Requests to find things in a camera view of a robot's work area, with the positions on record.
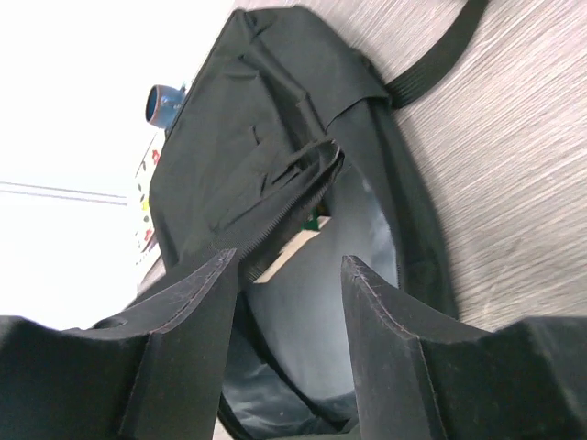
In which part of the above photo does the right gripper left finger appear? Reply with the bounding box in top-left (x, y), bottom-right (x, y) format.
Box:
top-left (1, 250), bottom-right (238, 439)

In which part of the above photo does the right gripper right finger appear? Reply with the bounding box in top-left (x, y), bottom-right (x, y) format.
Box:
top-left (341, 256), bottom-right (586, 439)

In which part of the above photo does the orange paperback book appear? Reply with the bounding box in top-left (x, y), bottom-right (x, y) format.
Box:
top-left (254, 216), bottom-right (330, 284)

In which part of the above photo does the black student backpack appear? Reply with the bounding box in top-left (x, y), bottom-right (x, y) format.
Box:
top-left (135, 0), bottom-right (490, 440)

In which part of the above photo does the green coin book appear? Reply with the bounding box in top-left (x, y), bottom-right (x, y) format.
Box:
top-left (301, 214), bottom-right (320, 232)

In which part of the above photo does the floral square ceramic plate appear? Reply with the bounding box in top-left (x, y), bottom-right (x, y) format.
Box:
top-left (131, 129), bottom-right (165, 266)

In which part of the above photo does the dark blue ceramic cup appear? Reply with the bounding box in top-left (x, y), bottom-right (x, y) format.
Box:
top-left (145, 84), bottom-right (185, 130)

